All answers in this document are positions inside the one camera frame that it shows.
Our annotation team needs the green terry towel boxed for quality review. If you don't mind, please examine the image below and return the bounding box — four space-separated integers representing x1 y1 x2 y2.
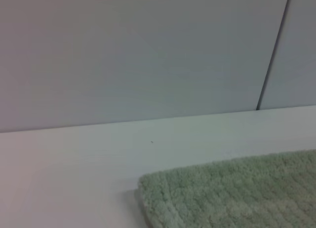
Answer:
134 149 316 228

